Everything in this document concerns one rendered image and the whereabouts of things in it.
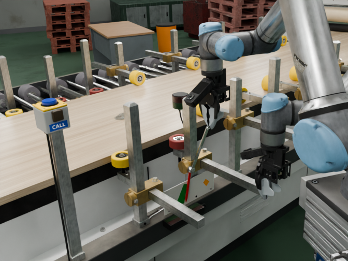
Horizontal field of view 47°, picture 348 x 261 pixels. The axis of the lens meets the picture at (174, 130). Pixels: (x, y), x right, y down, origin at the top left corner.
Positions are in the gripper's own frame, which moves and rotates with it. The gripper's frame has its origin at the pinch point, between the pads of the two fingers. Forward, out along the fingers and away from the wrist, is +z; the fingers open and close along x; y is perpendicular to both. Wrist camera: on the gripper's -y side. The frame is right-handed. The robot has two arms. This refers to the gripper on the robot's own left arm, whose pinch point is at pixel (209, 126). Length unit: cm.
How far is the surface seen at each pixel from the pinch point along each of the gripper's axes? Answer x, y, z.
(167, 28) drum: 437, 336, 61
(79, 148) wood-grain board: 40, -32, 10
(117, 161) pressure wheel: 20.3, -26.9, 10.7
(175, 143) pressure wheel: 17.1, -2.0, 11.6
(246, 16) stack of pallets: 341, 422, 48
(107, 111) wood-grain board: 68, -1, 11
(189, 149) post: 6.8, -4.1, 9.9
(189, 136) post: 6.6, -3.9, 4.6
